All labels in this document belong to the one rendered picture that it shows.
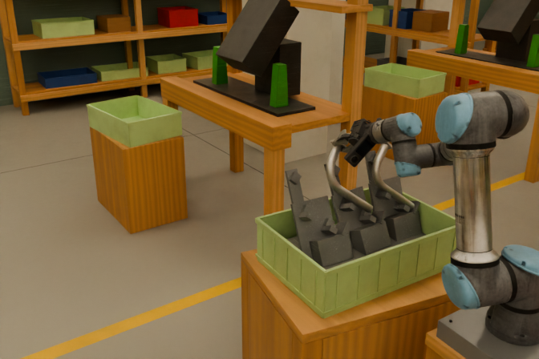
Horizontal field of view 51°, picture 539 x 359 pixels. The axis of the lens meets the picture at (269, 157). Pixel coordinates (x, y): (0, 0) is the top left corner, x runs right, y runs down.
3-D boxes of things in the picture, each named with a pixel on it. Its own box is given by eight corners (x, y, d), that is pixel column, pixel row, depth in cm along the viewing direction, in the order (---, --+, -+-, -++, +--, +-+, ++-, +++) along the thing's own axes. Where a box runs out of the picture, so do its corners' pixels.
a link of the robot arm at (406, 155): (436, 172, 172) (431, 136, 173) (403, 176, 169) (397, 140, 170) (424, 174, 179) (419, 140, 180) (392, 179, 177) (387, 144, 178)
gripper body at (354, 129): (366, 134, 197) (391, 127, 187) (358, 154, 193) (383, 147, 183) (351, 121, 194) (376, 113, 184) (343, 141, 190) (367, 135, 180)
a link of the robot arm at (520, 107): (545, 78, 137) (449, 138, 183) (505, 82, 135) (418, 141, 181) (558, 123, 134) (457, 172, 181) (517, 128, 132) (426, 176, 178)
